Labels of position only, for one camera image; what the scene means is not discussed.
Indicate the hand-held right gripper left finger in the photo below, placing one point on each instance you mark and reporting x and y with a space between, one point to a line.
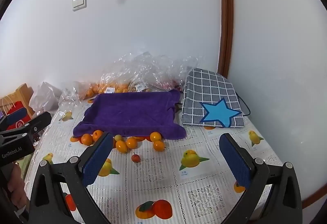
98 160

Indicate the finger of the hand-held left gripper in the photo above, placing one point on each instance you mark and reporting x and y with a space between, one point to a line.
15 114
40 119

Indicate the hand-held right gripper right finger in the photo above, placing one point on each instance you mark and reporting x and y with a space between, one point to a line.
236 162

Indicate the small yellow-green fruit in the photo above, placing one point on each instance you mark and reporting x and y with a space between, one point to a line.
118 137

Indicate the row of oranges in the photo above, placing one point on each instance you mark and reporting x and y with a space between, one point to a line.
132 142

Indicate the purple towel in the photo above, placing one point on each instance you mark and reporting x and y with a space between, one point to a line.
132 111

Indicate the clear bag of red fruits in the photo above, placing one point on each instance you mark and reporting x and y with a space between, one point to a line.
178 73

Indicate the person's left hand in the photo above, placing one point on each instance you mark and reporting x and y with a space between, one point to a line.
19 188

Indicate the red paper bag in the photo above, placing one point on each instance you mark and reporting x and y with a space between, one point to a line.
14 107

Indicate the white plastic bag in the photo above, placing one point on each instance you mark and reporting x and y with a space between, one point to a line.
44 97

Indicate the empty clear plastic bag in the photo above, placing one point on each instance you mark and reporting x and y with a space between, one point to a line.
69 96

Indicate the small red fruit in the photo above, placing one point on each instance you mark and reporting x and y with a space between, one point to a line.
136 158

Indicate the fruit-print tablecloth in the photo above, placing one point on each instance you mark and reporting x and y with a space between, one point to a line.
158 175

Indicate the clear bag of oranges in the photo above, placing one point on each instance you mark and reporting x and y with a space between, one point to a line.
107 87

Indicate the grey checked cushion blue star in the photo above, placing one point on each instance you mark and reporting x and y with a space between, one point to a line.
204 91

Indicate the crumpled clear plastic bag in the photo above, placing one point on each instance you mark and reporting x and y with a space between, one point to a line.
145 70

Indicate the white light switch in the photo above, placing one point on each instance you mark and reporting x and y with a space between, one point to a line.
79 2

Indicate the brown wooden door frame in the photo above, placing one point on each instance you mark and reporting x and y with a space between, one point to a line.
226 22

